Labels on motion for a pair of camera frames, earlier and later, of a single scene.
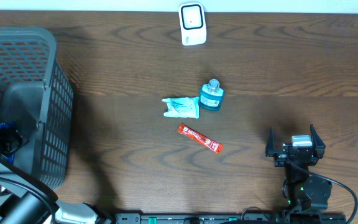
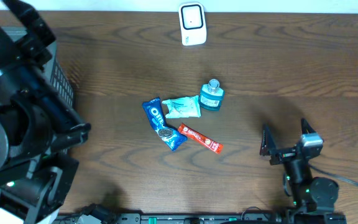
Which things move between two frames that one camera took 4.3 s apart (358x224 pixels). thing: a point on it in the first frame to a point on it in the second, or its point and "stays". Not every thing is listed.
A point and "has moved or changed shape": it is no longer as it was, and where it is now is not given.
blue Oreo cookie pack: (6, 140) has moved or changed shape
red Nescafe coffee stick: (202, 139) stays
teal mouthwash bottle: (211, 95) stays
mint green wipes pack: (183, 107) stays
